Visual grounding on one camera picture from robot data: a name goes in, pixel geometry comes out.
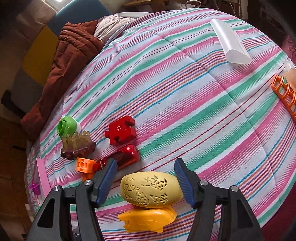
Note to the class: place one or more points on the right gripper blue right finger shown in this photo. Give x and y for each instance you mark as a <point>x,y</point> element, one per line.
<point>188,181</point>

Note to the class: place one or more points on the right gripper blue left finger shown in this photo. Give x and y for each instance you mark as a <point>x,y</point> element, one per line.
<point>103,181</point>

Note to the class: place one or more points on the orange cube block piece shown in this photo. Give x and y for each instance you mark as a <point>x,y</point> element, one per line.
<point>87,167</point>

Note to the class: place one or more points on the shiny red metal piece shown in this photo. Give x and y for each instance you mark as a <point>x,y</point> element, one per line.
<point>124,157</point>

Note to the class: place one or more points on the egg-shaped carved toy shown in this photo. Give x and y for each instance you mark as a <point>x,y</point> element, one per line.
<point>150,189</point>

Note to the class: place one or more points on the brown hair claw clip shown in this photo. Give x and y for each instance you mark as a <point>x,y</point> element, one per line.
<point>77,145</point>

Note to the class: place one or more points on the orange yellow plastic shell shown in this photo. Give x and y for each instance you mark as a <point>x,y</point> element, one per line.
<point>154,220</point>

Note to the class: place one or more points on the red puzzle piece block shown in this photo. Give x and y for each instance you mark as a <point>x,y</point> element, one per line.
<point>121,131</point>

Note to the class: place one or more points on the green plug-in device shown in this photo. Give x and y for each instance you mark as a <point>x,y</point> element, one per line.
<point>68,126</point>

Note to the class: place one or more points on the magenta plastic cup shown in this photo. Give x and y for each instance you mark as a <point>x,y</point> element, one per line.
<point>35,187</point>

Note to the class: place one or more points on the pink white shallow tray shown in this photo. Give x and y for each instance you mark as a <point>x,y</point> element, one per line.
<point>40,176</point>

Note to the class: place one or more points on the striped bed cover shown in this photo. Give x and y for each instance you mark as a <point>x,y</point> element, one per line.
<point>169,72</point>

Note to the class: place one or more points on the orange plastic rack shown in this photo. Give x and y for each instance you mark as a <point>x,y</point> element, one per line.
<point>283,89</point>

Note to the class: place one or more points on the translucent white tube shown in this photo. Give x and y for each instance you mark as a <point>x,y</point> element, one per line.
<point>231,44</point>

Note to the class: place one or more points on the rust brown quilted blanket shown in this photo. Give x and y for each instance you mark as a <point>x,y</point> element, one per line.
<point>76,47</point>

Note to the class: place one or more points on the striped pillow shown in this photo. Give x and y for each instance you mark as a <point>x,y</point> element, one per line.
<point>108,25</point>

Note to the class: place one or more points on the grey yellow blue headboard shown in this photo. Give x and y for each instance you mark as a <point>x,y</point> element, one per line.
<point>36,65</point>

